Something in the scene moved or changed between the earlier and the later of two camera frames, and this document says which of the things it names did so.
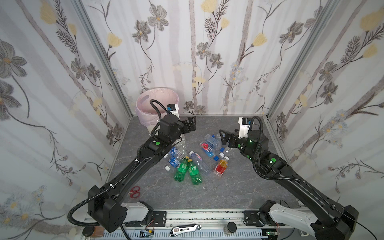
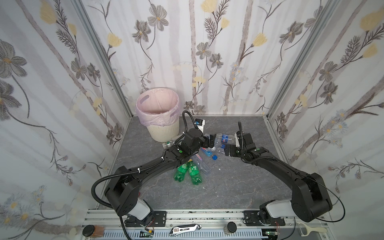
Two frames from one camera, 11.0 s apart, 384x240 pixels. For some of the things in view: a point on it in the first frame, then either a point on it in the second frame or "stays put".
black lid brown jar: (94, 231) stays put
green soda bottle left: (181, 169) stays put
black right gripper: (229, 139) -> (235, 149)
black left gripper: (188, 124) -> (206, 141)
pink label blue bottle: (208, 150) stays put
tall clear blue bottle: (197, 158) stays put
